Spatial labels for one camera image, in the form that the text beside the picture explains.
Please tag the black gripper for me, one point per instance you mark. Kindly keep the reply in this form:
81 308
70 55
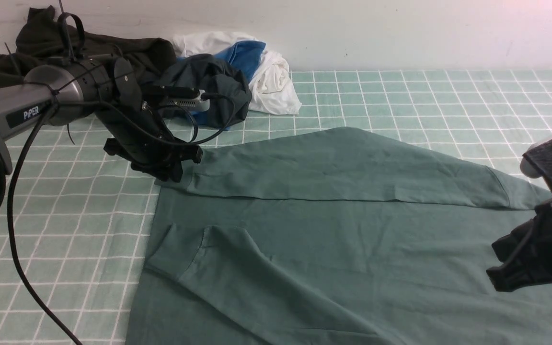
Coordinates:
525 254
142 138

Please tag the green long sleeve shirt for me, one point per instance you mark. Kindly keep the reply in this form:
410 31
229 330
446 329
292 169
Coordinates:
337 237

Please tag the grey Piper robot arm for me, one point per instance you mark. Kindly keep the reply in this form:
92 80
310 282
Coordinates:
71 88

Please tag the dark grey crumpled garment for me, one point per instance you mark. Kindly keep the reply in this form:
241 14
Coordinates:
206 72

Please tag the green checkered tablecloth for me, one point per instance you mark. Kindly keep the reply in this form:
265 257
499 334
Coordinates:
82 217

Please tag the white crumpled garment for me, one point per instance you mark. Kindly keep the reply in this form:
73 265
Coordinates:
271 86

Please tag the blue crumpled garment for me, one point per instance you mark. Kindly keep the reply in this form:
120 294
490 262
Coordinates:
243 55

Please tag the dark olive crumpled garment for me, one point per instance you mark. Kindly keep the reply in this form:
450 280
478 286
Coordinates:
39 40

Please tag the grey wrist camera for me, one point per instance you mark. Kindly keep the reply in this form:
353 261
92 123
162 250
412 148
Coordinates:
189 99

